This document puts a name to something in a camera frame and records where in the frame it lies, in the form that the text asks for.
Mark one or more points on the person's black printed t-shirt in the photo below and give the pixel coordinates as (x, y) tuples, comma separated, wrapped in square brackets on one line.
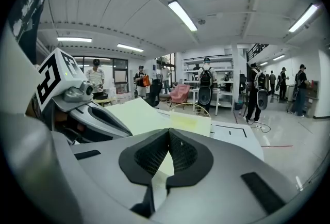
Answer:
[(28, 24)]

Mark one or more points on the orange bag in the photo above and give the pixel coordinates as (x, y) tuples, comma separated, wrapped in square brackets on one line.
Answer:
[(146, 81)]

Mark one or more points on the black swivel chair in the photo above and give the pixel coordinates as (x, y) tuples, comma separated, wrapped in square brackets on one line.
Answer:
[(154, 91)]

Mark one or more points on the white cloth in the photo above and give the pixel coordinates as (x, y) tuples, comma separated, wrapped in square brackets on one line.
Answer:
[(134, 117)]

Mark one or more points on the white table with black lines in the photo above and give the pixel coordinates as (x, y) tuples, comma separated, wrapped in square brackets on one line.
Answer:
[(239, 140)]

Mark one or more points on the pale yellow cloth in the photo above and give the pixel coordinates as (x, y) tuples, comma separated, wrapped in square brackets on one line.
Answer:
[(188, 123)]

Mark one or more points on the black backpack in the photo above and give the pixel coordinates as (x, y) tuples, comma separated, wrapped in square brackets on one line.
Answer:
[(206, 77)]

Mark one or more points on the round wooden side table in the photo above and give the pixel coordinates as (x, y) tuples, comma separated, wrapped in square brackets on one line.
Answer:
[(105, 101)]

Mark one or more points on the white metal shelf rack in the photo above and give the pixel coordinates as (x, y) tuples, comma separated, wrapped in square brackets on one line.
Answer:
[(224, 70)]

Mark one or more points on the pink lounge chair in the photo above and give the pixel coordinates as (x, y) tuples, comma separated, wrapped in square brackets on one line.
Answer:
[(179, 94)]

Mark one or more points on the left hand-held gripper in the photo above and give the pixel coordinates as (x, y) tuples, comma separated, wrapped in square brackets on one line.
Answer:
[(49, 78)]

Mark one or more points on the ceiling tube light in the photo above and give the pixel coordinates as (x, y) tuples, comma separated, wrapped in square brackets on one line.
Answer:
[(181, 15), (74, 39), (303, 18), (279, 57), (130, 47)]

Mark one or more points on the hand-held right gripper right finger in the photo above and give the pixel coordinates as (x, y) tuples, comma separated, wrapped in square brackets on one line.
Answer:
[(196, 161)]

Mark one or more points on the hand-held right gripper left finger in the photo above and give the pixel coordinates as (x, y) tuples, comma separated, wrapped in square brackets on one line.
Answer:
[(139, 163)]

